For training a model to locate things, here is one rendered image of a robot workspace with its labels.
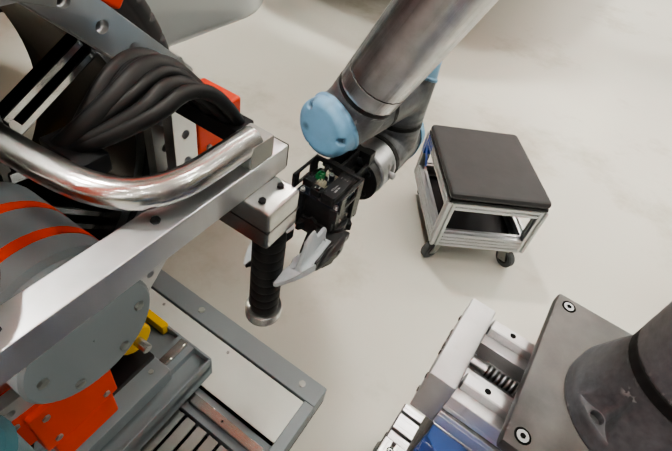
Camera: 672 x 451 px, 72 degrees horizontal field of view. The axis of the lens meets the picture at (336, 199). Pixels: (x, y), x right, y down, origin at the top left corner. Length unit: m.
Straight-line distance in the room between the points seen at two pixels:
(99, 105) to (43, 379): 0.23
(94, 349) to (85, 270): 0.15
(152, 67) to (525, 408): 0.48
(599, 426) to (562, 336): 0.11
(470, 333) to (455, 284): 1.10
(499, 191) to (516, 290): 0.40
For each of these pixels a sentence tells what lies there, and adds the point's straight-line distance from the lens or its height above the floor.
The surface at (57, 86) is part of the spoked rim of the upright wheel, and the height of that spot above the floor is 0.93.
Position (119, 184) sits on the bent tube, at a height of 1.01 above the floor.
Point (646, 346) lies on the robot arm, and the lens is 0.51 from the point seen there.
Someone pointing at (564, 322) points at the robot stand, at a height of 0.82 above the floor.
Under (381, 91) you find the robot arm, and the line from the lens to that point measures 0.48.
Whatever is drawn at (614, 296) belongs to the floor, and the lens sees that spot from 2.03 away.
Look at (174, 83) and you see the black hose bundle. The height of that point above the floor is 1.04.
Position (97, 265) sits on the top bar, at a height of 0.98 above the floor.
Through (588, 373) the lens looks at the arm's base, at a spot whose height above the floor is 0.86.
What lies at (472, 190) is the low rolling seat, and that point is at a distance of 1.54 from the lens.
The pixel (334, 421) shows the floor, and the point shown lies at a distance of 1.36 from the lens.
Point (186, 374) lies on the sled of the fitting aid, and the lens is 1.23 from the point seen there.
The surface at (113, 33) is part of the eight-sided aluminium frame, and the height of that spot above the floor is 1.03.
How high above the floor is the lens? 1.25
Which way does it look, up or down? 43 degrees down
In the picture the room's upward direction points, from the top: 12 degrees clockwise
